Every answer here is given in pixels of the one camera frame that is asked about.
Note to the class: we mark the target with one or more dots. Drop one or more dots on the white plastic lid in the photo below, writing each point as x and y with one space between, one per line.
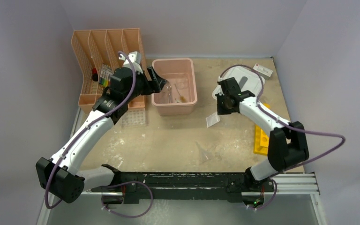
246 79

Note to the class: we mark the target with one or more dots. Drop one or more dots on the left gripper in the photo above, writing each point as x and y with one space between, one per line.
154 86

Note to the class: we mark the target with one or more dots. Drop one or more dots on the metal crucible tongs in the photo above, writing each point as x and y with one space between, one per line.
170 97

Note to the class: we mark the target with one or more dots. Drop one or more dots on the coloured marker pack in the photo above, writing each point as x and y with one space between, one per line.
105 75

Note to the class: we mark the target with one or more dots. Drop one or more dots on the pink plastic bin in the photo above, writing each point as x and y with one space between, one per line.
172 69

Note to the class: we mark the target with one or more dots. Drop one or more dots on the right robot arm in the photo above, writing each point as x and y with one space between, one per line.
287 141

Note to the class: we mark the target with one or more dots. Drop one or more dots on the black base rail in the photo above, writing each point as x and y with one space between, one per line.
131 187

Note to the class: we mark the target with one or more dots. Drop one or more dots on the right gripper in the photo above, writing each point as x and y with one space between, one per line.
220 110

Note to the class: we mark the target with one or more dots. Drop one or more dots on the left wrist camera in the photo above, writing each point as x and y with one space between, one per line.
132 59

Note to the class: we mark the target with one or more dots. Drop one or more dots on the yellow test tube rack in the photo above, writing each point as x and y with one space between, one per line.
261 142

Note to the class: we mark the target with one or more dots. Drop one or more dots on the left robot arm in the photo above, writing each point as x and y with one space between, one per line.
60 175

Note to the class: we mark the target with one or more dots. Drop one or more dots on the peach desk organizer rack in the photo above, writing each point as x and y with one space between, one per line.
95 48

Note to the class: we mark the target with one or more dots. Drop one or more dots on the clear acrylic tube rack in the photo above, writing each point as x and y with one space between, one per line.
134 117

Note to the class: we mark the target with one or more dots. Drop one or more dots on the red black bottle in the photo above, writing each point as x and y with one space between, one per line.
95 76

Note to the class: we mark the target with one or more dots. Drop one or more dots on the clear glass funnel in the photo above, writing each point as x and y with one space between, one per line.
204 155

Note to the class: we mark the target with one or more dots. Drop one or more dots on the white slide box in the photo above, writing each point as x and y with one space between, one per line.
263 71

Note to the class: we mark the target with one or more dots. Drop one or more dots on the small glass beaker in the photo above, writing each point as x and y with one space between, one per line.
181 84

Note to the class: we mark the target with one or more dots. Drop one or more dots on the clear plastic bag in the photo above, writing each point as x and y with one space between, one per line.
212 119

